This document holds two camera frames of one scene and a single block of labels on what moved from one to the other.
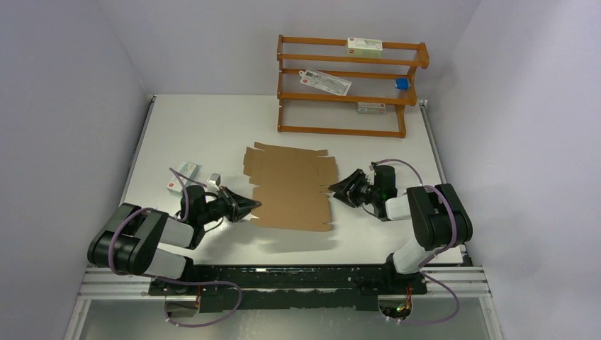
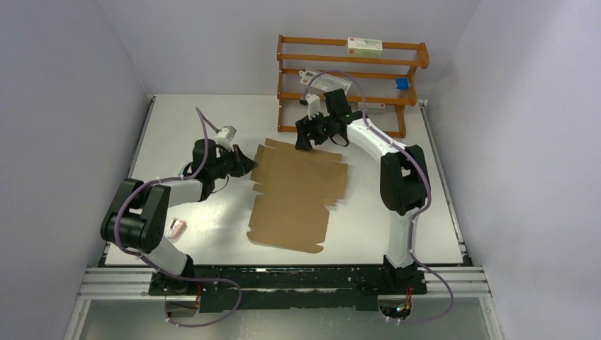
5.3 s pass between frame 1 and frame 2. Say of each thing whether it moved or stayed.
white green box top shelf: stayed
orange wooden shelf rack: stayed
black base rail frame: stayed
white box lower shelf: stayed
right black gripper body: moved
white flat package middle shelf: stayed
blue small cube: stayed
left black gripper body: moved
